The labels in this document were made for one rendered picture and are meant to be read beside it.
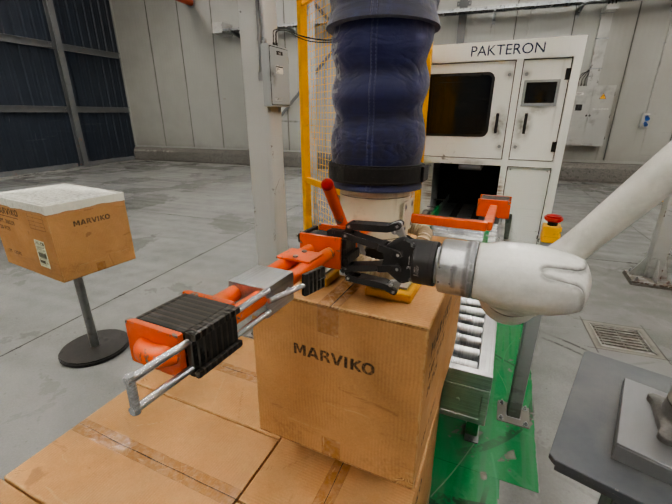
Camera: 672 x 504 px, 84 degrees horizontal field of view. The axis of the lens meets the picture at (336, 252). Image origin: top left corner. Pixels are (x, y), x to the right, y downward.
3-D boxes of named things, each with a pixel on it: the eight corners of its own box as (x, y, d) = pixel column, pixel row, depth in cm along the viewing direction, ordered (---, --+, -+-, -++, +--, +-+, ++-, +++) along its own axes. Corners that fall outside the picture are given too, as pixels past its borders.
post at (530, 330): (505, 407, 194) (542, 222, 160) (520, 411, 192) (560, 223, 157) (505, 416, 189) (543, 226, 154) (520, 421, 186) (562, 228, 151)
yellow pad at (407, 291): (405, 250, 109) (407, 234, 108) (440, 255, 105) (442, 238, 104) (364, 295, 80) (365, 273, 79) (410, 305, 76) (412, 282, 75)
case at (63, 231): (7, 262, 219) (-15, 194, 205) (80, 242, 252) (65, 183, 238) (63, 283, 191) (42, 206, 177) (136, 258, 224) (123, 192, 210)
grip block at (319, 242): (317, 249, 78) (316, 222, 76) (361, 256, 74) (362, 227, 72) (296, 262, 70) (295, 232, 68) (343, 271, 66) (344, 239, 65)
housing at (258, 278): (258, 290, 58) (256, 263, 56) (296, 299, 55) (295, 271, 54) (228, 309, 52) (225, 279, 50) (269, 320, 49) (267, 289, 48)
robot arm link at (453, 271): (467, 308, 57) (428, 300, 60) (473, 284, 65) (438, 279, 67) (475, 252, 54) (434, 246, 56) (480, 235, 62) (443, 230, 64)
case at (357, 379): (350, 323, 148) (352, 225, 135) (454, 348, 132) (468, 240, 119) (259, 429, 97) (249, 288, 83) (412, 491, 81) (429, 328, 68)
